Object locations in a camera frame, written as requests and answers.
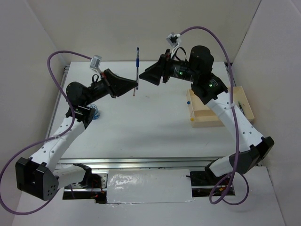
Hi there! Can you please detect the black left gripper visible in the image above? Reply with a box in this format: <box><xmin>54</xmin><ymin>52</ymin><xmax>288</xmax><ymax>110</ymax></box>
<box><xmin>84</xmin><ymin>69</ymin><xmax>138</xmax><ymax>106</ymax></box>

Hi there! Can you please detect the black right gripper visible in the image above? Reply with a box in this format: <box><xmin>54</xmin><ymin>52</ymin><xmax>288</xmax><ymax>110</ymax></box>
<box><xmin>138</xmin><ymin>48</ymin><xmax>198</xmax><ymax>86</ymax></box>

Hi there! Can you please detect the blue ballpoint pen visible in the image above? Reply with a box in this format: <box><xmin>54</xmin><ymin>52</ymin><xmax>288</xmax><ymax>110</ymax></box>
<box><xmin>136</xmin><ymin>47</ymin><xmax>140</xmax><ymax>84</ymax></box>

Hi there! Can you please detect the green gel pen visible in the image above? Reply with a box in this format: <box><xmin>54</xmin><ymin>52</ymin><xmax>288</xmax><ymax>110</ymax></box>
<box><xmin>238</xmin><ymin>101</ymin><xmax>245</xmax><ymax>114</ymax></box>

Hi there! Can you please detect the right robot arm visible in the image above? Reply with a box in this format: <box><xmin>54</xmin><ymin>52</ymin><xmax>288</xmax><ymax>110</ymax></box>
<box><xmin>139</xmin><ymin>46</ymin><xmax>274</xmax><ymax>185</ymax></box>

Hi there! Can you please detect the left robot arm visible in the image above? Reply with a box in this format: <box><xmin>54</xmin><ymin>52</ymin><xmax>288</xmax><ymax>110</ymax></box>
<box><xmin>16</xmin><ymin>69</ymin><xmax>138</xmax><ymax>201</ymax></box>

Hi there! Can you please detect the cream compartment tray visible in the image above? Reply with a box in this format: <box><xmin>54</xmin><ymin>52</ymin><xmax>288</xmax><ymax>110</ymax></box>
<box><xmin>186</xmin><ymin>86</ymin><xmax>255</xmax><ymax>129</ymax></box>

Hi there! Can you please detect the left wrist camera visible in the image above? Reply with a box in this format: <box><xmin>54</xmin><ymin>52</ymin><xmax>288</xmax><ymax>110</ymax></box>
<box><xmin>90</xmin><ymin>55</ymin><xmax>102</xmax><ymax>70</ymax></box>

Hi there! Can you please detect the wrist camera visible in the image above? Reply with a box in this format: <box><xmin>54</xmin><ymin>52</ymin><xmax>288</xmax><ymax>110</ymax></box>
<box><xmin>90</xmin><ymin>55</ymin><xmax>102</xmax><ymax>70</ymax></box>
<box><xmin>166</xmin><ymin>32</ymin><xmax>182</xmax><ymax>56</ymax></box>

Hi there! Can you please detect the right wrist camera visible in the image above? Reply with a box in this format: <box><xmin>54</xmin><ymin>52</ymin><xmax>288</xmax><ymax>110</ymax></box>
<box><xmin>166</xmin><ymin>32</ymin><xmax>182</xmax><ymax>56</ymax></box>

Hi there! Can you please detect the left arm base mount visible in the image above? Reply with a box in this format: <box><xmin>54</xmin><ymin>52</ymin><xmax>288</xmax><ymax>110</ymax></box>
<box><xmin>63</xmin><ymin>163</ymin><xmax>108</xmax><ymax>204</ymax></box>

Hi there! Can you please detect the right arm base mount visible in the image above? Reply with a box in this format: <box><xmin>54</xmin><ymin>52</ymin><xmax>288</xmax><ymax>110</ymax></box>
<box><xmin>186</xmin><ymin>171</ymin><xmax>230</xmax><ymax>197</ymax></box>

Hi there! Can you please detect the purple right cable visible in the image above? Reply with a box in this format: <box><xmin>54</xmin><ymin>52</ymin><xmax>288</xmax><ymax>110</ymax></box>
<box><xmin>178</xmin><ymin>25</ymin><xmax>249</xmax><ymax>205</ymax></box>

